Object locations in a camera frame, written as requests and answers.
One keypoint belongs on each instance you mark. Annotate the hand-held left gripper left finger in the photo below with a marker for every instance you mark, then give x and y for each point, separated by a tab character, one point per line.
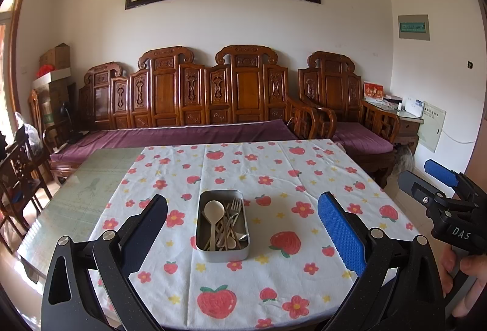
146	232

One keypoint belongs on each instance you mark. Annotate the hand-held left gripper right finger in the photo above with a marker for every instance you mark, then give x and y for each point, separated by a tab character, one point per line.
340	236

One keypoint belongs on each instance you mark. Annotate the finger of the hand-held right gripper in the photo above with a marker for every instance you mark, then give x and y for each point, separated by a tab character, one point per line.
416	186
441	172

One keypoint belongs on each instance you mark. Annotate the large beige spoon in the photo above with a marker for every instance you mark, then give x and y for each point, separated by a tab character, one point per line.
214	210

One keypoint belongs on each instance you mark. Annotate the wooden chopstick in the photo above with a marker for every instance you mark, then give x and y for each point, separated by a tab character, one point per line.
222	236

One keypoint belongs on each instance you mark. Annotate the grey metal utensil box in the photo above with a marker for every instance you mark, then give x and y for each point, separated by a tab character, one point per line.
222	256

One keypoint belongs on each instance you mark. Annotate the small white spoon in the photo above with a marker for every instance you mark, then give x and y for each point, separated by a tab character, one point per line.
231	242

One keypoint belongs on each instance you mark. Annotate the silver metal fork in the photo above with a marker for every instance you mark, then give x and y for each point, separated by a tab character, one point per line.
236	206

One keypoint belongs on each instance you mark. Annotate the silver metal spoon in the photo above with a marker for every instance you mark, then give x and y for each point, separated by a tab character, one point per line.
242	237

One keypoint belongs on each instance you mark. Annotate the person's right hand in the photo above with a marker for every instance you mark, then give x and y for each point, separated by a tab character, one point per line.
475	270

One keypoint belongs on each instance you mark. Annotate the grey fluffy duster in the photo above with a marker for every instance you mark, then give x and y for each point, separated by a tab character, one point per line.
404	159

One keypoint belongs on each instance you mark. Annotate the wooden side cabinet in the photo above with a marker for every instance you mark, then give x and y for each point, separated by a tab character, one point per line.
403	129

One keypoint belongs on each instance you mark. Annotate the white tabletop device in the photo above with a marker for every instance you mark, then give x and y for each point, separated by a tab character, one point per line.
414	106

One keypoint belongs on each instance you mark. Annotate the short purple seat cushion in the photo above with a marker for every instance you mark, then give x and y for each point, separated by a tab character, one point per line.
361	138

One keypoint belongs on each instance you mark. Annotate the tissue box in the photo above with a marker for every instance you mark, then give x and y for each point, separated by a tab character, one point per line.
392	102

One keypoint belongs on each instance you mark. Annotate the long purple seat cushion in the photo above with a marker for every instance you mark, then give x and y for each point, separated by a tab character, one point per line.
171	137

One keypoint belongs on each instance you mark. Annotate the strawberry print tablecloth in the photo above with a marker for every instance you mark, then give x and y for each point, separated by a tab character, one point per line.
266	171

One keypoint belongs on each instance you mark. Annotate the red desk calendar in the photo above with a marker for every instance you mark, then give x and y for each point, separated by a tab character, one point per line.
373	92

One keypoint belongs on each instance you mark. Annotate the carved wooden armchair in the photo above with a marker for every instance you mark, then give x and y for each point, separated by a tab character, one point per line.
334	79

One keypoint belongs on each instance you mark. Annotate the dark wooden chair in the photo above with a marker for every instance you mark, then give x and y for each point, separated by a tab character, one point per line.
23	171

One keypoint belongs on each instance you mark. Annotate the carved wooden sofa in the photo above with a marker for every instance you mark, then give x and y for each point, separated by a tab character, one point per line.
167	87

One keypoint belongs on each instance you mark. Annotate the clear plastic bag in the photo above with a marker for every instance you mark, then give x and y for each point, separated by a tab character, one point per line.
28	133

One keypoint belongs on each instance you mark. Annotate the large brown cardboard box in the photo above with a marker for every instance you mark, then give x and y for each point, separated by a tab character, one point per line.
57	102

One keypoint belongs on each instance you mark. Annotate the brown wooden chair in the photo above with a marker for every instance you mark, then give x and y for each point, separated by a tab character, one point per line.
35	110

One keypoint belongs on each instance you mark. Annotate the white flat box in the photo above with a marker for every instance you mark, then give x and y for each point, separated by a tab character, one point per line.
51	78

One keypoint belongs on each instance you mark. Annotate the red fabric bundle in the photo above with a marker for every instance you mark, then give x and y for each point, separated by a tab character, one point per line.
45	70

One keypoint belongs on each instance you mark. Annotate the small brown cardboard box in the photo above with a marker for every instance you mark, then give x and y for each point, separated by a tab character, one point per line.
55	57

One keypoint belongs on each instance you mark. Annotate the white wall panel door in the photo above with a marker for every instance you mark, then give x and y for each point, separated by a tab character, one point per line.
432	127

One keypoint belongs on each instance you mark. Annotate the grey wall electrical panel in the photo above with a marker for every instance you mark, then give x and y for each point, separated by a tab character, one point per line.
414	27

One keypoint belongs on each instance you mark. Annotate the wooden door frame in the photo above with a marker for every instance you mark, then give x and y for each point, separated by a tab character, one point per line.
17	49

